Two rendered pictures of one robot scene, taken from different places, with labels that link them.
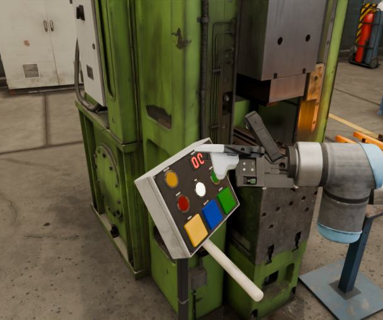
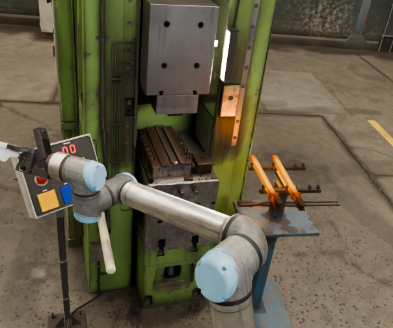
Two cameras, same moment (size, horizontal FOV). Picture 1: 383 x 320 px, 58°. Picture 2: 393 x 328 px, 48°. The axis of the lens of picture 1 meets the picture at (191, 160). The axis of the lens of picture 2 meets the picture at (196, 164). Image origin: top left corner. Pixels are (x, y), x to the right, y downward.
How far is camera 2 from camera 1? 111 cm
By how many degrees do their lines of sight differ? 11
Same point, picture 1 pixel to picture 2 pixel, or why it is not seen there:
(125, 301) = (50, 261)
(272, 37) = (155, 62)
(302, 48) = (190, 73)
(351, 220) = (80, 207)
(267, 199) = not seen: hidden behind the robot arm
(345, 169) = (70, 174)
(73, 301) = (8, 249)
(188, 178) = not seen: hidden behind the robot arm
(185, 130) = (86, 123)
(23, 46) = not seen: outside the picture
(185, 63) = (85, 69)
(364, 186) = (83, 187)
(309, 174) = (52, 172)
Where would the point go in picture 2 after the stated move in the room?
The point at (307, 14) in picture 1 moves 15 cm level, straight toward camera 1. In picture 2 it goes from (194, 46) to (174, 53)
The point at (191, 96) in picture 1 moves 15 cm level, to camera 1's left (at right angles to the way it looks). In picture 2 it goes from (92, 96) to (62, 90)
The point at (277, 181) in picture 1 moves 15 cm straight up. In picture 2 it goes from (40, 172) to (35, 131)
